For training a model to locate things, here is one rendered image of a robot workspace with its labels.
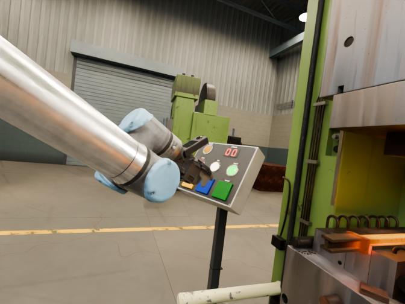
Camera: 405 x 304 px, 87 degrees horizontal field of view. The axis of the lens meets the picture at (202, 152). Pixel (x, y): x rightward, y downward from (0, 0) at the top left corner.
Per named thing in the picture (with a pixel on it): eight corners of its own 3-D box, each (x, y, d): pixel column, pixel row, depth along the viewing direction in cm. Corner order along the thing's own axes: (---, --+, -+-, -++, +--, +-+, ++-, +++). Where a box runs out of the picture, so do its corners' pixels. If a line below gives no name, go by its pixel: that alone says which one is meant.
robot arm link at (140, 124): (109, 133, 57) (129, 105, 60) (144, 157, 65) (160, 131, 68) (125, 133, 50) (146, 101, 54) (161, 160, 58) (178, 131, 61)
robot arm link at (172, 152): (161, 131, 68) (179, 132, 61) (171, 140, 71) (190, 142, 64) (146, 154, 65) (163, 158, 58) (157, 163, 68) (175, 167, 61)
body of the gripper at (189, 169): (181, 181, 75) (156, 164, 67) (193, 160, 77) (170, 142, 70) (196, 186, 69) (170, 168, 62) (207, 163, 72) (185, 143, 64)
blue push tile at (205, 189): (206, 194, 89) (214, 178, 92) (194, 190, 95) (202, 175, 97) (208, 195, 90) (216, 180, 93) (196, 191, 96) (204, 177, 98)
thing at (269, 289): (178, 313, 73) (180, 298, 73) (175, 302, 78) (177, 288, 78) (282, 298, 88) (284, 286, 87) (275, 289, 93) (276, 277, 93)
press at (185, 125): (160, 192, 488) (175, 66, 480) (153, 181, 603) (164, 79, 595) (243, 195, 568) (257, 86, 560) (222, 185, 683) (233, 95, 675)
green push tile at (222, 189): (224, 200, 82) (232, 183, 85) (210, 195, 87) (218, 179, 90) (226, 202, 83) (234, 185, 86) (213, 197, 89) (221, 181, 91)
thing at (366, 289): (360, 293, 44) (360, 288, 44) (359, 286, 46) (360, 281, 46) (389, 304, 41) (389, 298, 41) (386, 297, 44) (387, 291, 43)
